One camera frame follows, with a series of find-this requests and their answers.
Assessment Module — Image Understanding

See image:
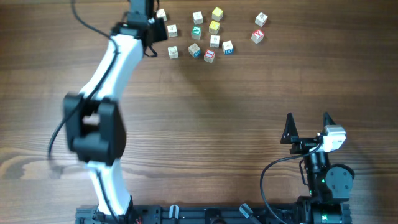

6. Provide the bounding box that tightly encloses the black mounting rail base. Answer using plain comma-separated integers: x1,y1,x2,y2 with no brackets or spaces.
75,203,352,224

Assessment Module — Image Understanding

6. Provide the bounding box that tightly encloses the wooden block green top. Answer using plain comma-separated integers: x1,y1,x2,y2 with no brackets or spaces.
191,26,202,40

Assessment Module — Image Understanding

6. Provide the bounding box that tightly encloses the wooden block blue D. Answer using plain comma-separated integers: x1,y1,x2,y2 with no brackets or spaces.
222,40,234,55

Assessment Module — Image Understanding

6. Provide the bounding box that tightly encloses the wooden block green side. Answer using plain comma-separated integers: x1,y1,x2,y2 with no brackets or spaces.
210,35,220,48

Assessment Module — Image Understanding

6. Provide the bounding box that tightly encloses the wooden block red 9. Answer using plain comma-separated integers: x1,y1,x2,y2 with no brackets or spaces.
255,12,268,27

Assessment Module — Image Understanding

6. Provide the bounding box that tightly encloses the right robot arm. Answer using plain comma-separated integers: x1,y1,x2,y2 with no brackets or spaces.
280,113,355,224

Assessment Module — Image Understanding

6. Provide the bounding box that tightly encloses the wooden block yellow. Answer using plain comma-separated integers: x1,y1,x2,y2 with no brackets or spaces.
209,21,220,35
211,7,223,22

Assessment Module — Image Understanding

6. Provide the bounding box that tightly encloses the wooden block red X top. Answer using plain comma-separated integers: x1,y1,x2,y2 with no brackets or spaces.
251,29,264,44

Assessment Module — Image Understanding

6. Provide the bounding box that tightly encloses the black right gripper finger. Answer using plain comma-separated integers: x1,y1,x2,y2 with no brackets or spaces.
280,113,300,144
323,112,336,126

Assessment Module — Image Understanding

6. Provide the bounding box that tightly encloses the wooden block plain back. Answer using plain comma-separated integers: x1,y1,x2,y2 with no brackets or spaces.
193,11,203,25

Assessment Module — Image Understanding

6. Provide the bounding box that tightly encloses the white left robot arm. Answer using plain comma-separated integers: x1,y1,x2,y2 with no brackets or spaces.
61,0,167,223

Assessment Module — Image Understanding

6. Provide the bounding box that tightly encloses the wooden block red side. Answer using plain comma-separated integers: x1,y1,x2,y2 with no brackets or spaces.
168,46,178,59

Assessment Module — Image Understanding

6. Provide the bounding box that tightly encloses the wooden block far left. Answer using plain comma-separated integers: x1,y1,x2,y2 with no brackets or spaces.
156,9,167,21

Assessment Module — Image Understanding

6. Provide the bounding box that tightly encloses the wooden block blue side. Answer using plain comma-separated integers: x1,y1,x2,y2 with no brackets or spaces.
188,43,201,58

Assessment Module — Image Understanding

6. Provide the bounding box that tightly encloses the wooden block yellow top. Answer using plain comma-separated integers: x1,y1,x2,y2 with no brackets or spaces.
209,21,220,35

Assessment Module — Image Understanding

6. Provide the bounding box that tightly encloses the wooden block green J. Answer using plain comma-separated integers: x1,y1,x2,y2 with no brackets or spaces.
167,24,178,37

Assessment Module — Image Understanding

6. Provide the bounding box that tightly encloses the wooden block yellow back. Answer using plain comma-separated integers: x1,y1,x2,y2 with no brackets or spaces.
211,7,223,22

